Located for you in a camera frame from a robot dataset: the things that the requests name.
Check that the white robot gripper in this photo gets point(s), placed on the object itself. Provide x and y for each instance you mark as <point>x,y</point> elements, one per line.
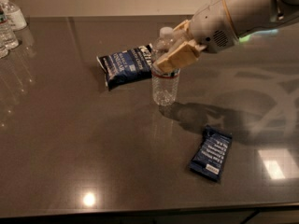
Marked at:
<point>212,28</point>

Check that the clear plastic water bottle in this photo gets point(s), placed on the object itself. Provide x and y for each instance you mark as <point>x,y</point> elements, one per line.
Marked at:
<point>164,86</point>

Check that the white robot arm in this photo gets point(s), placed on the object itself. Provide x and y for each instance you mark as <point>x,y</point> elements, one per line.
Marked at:
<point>250,16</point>

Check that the blue chip bag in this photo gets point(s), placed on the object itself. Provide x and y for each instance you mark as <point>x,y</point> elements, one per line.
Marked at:
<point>126,66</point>

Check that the hand sanitizer pump bottle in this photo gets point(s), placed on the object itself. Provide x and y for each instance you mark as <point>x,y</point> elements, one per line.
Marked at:
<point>14,15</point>

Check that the background water bottle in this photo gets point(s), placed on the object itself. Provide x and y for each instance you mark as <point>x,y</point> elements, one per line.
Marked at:
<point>6,33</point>

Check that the edge water bottle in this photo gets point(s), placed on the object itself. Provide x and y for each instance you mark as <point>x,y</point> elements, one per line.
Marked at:
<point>3,49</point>

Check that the blue snack bar wrapper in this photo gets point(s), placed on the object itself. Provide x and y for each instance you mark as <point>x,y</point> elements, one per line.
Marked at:
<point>210,158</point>

